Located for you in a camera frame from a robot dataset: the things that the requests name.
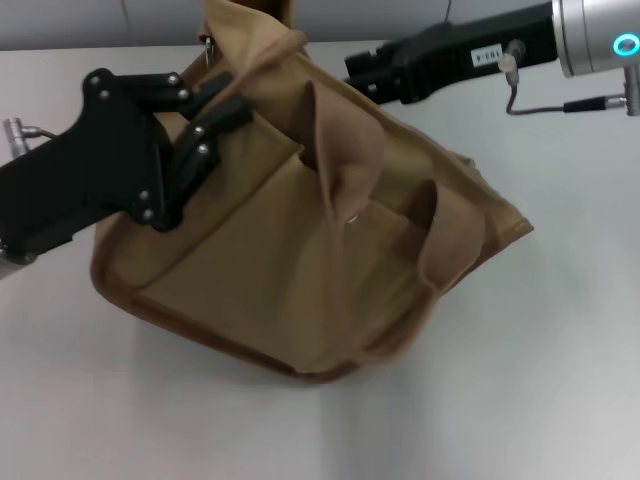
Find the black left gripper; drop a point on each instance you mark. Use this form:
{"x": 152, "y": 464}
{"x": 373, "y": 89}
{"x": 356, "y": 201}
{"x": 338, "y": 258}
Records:
{"x": 90, "y": 170}

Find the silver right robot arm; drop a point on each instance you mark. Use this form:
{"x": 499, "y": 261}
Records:
{"x": 585, "y": 35}

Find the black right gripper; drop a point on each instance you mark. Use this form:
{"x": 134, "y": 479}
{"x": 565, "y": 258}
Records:
{"x": 450, "y": 55}

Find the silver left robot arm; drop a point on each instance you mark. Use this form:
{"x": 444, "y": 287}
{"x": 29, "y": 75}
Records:
{"x": 10, "y": 267}

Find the khaki canvas food bag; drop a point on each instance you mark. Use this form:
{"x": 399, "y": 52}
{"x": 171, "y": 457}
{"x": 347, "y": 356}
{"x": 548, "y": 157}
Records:
{"x": 280, "y": 250}

